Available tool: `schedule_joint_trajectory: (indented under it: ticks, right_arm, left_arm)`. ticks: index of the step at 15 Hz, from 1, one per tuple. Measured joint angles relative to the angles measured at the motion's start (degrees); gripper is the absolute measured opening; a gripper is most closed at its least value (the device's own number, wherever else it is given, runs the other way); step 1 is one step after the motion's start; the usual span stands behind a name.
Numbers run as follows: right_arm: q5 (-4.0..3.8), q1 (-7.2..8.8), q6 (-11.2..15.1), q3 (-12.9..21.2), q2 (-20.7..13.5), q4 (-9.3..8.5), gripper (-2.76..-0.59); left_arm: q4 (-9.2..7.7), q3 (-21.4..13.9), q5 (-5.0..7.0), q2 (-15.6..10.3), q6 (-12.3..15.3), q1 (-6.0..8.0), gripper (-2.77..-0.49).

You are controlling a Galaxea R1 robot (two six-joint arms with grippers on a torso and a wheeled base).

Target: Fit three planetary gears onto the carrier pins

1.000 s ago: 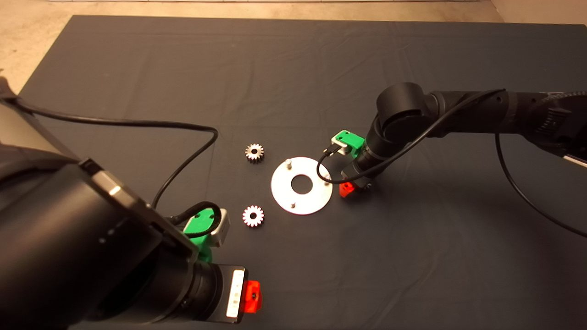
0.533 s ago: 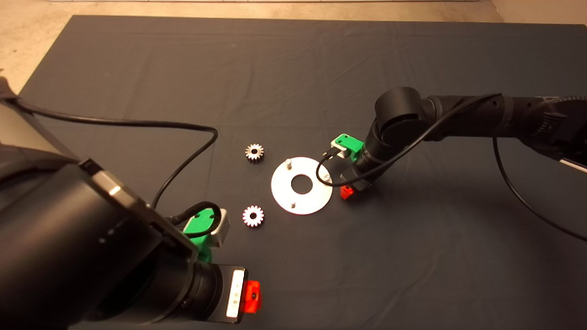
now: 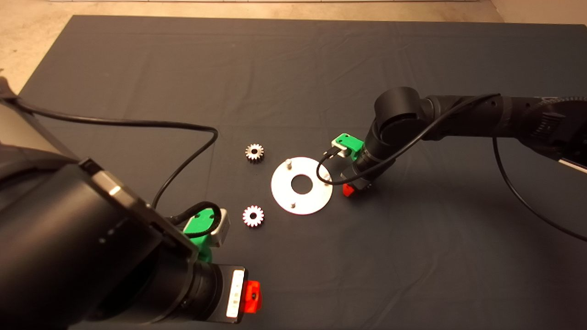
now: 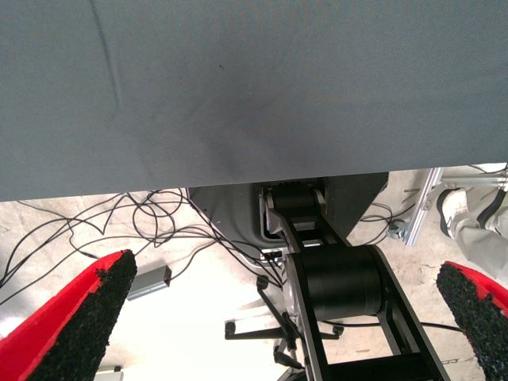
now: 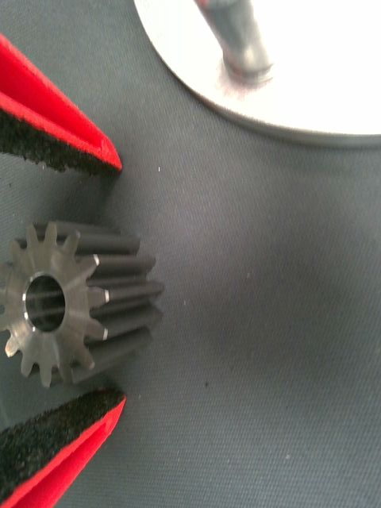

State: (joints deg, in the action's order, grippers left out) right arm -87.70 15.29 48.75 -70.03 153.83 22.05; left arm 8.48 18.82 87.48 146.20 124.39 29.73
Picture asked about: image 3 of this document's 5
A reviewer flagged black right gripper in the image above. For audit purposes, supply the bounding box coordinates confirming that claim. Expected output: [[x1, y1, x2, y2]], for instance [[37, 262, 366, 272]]
[[343, 155, 375, 198]]

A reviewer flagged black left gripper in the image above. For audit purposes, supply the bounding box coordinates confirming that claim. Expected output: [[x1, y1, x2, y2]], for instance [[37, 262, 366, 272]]
[[212, 264, 262, 325]]

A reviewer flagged round metal carrier plate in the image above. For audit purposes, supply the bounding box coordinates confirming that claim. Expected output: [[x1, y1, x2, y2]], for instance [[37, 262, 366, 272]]
[[271, 157, 333, 215]]

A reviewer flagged dark grey table cloth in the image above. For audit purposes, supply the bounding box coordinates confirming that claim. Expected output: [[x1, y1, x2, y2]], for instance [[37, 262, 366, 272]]
[[21, 15, 587, 330]]

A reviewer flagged green right camera mount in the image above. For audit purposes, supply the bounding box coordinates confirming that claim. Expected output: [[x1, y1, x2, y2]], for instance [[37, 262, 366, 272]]
[[335, 133, 365, 161]]

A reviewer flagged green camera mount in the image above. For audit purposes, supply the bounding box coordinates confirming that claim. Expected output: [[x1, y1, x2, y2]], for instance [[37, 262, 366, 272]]
[[335, 133, 365, 161], [183, 208, 222, 264]]

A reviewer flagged green left camera mount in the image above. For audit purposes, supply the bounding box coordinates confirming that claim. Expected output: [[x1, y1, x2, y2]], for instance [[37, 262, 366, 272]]
[[183, 208, 222, 264]]

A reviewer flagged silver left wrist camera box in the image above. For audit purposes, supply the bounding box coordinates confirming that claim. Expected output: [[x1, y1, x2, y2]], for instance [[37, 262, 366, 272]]
[[210, 209, 231, 248]]

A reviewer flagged black right camera cable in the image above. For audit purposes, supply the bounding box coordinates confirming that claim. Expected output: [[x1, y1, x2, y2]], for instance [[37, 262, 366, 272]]
[[316, 94, 587, 241]]

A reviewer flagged black camera cable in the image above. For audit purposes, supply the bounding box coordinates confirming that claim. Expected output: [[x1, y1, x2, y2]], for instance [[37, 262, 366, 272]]
[[0, 89, 223, 239], [316, 94, 587, 241]]

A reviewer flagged black left camera cable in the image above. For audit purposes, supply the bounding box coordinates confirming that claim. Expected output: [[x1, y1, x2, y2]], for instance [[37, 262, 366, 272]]
[[0, 89, 223, 239]]

